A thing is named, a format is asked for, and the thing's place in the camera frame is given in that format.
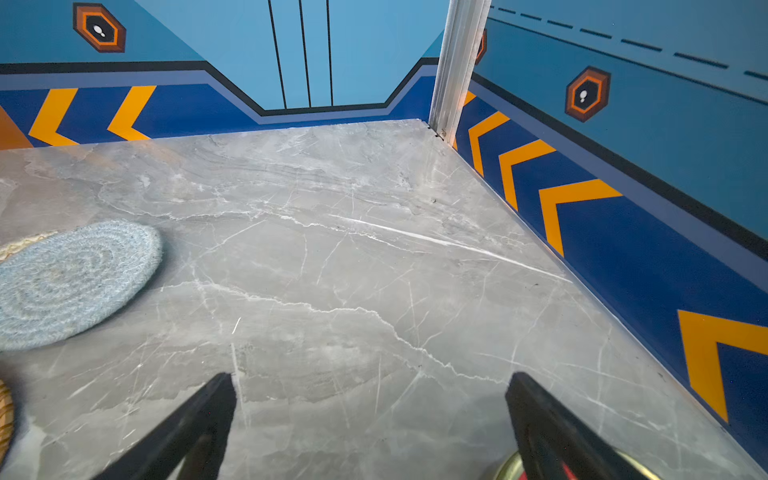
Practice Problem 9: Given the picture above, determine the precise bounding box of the cream multicolour woven coaster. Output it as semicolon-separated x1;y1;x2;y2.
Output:
0;231;57;262

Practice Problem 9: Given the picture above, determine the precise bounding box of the grey aluminium corner post right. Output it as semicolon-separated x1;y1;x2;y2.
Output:
428;0;492;145

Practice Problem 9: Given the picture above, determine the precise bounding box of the light blue woven coaster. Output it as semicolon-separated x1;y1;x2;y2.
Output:
1;220;163;352

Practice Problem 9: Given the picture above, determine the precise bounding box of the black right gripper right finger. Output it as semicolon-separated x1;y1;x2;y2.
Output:
505;372;645;480

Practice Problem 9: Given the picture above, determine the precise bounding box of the tan rattan coaster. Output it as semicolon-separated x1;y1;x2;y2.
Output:
0;381;15;463

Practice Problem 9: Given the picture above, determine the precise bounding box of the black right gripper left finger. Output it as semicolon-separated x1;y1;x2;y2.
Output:
95;372;237;479

